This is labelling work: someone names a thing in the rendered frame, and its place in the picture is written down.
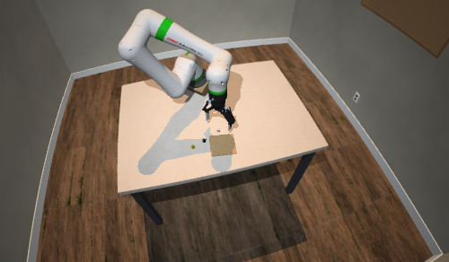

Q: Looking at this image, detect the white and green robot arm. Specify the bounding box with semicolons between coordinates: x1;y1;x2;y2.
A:
118;9;233;102

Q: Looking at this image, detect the brown square mat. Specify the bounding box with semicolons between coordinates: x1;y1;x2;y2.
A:
209;134;237;157

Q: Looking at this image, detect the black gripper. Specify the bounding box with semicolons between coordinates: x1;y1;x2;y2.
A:
202;99;235;131

